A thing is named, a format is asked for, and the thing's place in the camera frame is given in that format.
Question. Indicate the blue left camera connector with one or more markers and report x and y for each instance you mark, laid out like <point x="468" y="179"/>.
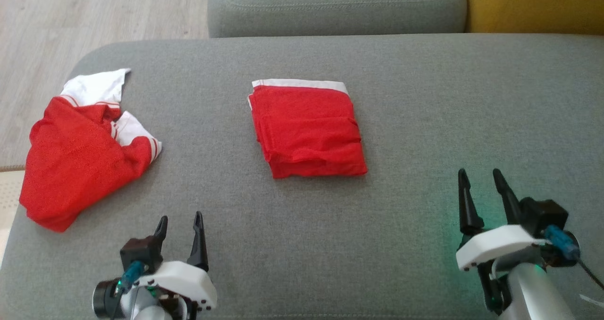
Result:
<point x="132" y="273"/>

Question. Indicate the red jersey with striped trim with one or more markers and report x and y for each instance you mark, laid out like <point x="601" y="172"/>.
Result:
<point x="75" y="164"/>

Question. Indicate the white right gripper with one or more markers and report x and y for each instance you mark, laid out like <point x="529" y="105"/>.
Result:
<point x="495" y="244"/>

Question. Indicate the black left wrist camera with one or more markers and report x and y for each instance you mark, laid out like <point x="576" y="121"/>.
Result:
<point x="139" y="251"/>

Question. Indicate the grey sofa seat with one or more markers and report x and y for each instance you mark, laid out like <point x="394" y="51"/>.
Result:
<point x="330" y="240"/>

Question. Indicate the grey sofa cushion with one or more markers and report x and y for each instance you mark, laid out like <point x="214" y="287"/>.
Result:
<point x="330" y="8"/>

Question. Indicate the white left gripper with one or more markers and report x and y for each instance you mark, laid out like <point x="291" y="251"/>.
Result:
<point x="184" y="282"/>

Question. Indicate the yellow sofa cushion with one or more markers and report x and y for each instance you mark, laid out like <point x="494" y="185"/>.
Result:
<point x="533" y="4"/>

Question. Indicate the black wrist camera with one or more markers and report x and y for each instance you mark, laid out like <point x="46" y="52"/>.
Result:
<point x="139" y="251"/>
<point x="542" y="214"/>

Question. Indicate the blue camera connector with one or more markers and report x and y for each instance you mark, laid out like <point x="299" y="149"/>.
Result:
<point x="132" y="273"/>
<point x="561" y="242"/>

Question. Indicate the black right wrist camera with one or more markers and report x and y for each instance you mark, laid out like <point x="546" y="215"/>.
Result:
<point x="542" y="214"/>

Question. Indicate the red garment white band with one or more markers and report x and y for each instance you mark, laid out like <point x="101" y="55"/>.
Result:
<point x="306" y="131"/>

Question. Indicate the blue right camera connector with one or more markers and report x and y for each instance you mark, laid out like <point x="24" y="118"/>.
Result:
<point x="561" y="242"/>

